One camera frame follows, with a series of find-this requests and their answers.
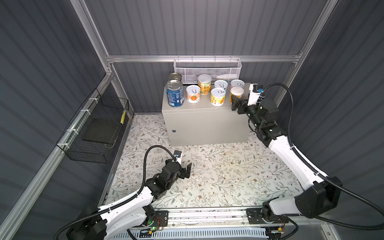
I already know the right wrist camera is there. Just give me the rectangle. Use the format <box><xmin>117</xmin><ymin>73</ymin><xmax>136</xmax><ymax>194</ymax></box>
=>
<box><xmin>248</xmin><ymin>84</ymin><xmax>264</xmax><ymax>106</ymax></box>

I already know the blue label tin can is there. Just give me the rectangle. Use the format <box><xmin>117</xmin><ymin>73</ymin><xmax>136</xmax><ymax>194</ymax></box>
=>
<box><xmin>166</xmin><ymin>80</ymin><xmax>184</xmax><ymax>108</ymax></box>

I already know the orange fruit can white lid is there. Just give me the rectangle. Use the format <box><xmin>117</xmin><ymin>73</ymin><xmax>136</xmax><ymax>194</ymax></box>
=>
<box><xmin>230</xmin><ymin>87</ymin><xmax>245</xmax><ymax>103</ymax></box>

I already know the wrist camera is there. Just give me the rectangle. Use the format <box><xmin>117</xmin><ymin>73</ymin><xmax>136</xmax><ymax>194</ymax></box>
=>
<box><xmin>248</xmin><ymin>84</ymin><xmax>264</xmax><ymax>106</ymax></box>
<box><xmin>174</xmin><ymin>150</ymin><xmax>182</xmax><ymax>165</ymax></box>

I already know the white tube in basket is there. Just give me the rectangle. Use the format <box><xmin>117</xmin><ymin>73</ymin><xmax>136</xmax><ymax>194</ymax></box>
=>
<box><xmin>216</xmin><ymin>74</ymin><xmax>239</xmax><ymax>82</ymax></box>

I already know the black corrugated cable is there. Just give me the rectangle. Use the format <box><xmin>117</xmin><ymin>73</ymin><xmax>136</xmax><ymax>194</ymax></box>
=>
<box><xmin>262</xmin><ymin>82</ymin><xmax>384</xmax><ymax>231</ymax></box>
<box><xmin>53</xmin><ymin>145</ymin><xmax>178</xmax><ymax>240</ymax></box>

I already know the floral patterned mat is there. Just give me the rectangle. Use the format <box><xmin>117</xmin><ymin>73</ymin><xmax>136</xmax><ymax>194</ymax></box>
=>
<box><xmin>105</xmin><ymin>114</ymin><xmax>302</xmax><ymax>208</ymax></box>

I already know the yellow green can plastic lid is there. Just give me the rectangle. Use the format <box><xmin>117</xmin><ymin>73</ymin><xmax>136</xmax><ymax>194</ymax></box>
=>
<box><xmin>198</xmin><ymin>74</ymin><xmax>212</xmax><ymax>95</ymax></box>

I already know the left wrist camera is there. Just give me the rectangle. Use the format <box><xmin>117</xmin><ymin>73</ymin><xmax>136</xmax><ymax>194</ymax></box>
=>
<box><xmin>174</xmin><ymin>150</ymin><xmax>182</xmax><ymax>165</ymax></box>

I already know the right black corrugated cable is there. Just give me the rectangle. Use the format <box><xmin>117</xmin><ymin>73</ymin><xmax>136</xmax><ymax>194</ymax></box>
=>
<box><xmin>262</xmin><ymin>82</ymin><xmax>384</xmax><ymax>231</ymax></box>

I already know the white perforated cable tray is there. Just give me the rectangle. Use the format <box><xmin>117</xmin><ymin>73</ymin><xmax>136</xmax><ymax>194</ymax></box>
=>
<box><xmin>131</xmin><ymin>227</ymin><xmax>269</xmax><ymax>240</ymax></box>

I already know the yellow label can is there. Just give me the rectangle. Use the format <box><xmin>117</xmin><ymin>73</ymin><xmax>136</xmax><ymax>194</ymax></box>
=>
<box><xmin>211</xmin><ymin>88</ymin><xmax>226</xmax><ymax>107</ymax></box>

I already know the pink label can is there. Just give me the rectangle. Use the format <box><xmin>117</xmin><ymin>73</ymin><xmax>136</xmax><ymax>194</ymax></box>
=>
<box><xmin>231</xmin><ymin>79</ymin><xmax>245</xmax><ymax>88</ymax></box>

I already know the orange label can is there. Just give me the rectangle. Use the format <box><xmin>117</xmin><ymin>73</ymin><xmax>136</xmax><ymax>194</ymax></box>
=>
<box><xmin>186</xmin><ymin>85</ymin><xmax>201</xmax><ymax>104</ymax></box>

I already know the dark tomato tin can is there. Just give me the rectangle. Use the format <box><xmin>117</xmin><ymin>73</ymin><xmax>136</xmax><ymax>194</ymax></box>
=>
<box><xmin>168</xmin><ymin>73</ymin><xmax>182</xmax><ymax>81</ymax></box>

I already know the black wire mesh basket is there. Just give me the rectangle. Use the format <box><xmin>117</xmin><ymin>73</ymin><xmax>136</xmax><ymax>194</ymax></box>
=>
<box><xmin>57</xmin><ymin>90</ymin><xmax>130</xmax><ymax>164</ymax></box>

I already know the green label can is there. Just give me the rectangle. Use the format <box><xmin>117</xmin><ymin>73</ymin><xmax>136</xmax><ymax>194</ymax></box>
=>
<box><xmin>214</xmin><ymin>80</ymin><xmax>228</xmax><ymax>91</ymax></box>

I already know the grey metal cabinet box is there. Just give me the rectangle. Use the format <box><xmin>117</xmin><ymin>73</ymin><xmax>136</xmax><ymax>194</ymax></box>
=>
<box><xmin>162</xmin><ymin>89</ymin><xmax>251</xmax><ymax>146</ymax></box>

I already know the left black corrugated cable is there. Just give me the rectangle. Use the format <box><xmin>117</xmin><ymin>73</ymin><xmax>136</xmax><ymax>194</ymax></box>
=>
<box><xmin>53</xmin><ymin>145</ymin><xmax>178</xmax><ymax>240</ymax></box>

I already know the white wire mesh basket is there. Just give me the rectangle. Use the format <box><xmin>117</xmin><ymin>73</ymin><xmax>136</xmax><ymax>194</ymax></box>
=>
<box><xmin>173</xmin><ymin>57</ymin><xmax>242</xmax><ymax>85</ymax></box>

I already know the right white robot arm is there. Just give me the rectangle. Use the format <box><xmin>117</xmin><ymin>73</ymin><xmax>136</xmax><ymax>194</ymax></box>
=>
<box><xmin>232</xmin><ymin>97</ymin><xmax>342</xmax><ymax>223</ymax></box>

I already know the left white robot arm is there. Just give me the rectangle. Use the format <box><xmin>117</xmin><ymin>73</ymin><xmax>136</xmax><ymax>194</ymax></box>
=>
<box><xmin>66</xmin><ymin>160</ymin><xmax>192</xmax><ymax>240</ymax></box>

